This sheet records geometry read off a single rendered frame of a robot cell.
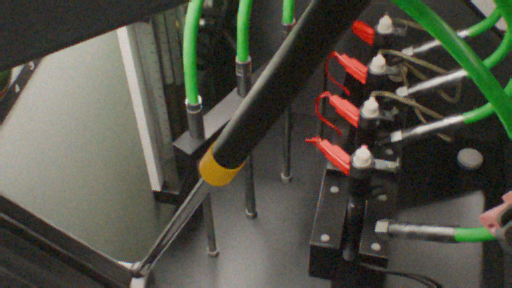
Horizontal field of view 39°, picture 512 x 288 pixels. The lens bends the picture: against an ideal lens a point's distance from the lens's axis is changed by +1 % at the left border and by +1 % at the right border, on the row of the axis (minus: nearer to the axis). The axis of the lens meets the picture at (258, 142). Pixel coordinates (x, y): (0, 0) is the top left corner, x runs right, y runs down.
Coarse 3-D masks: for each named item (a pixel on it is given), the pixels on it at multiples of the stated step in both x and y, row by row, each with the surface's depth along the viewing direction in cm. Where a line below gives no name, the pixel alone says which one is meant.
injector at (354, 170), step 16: (352, 160) 84; (352, 176) 85; (368, 176) 85; (352, 192) 87; (368, 192) 87; (384, 192) 87; (352, 208) 90; (352, 224) 93; (352, 240) 95; (352, 256) 98
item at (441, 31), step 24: (408, 0) 55; (192, 24) 72; (432, 24) 55; (192, 48) 75; (456, 48) 55; (192, 72) 78; (480, 72) 55; (192, 96) 81; (504, 96) 56; (504, 120) 56; (456, 240) 70; (480, 240) 68
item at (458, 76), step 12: (288, 0) 88; (288, 12) 90; (288, 24) 91; (504, 36) 86; (504, 48) 87; (492, 60) 89; (456, 72) 92; (420, 84) 95; (432, 84) 94; (444, 84) 93; (456, 84) 92; (408, 96) 96
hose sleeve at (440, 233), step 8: (392, 224) 76; (400, 224) 75; (408, 224) 74; (416, 224) 73; (424, 224) 73; (432, 224) 72; (440, 224) 72; (448, 224) 71; (392, 232) 75; (400, 232) 74; (408, 232) 74; (416, 232) 73; (424, 232) 72; (432, 232) 72; (440, 232) 71; (448, 232) 70; (416, 240) 74; (424, 240) 73; (432, 240) 72; (440, 240) 71; (448, 240) 70
